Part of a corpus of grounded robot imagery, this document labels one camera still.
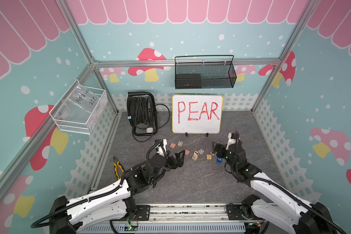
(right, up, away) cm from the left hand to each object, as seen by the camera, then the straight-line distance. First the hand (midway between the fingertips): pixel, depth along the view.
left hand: (178, 154), depth 73 cm
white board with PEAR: (+13, +22, +27) cm, 37 cm away
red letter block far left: (-4, +1, +27) cm, 27 cm away
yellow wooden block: (+19, -6, +20) cm, 28 cm away
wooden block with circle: (+15, -3, +24) cm, 28 cm away
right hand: (+22, +4, +10) cm, 25 cm away
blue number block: (+26, -8, +20) cm, 33 cm away
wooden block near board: (+1, +2, +27) cm, 27 cm away
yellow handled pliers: (-39, -9, +19) cm, 44 cm away
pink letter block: (+5, -3, +22) cm, 23 cm away
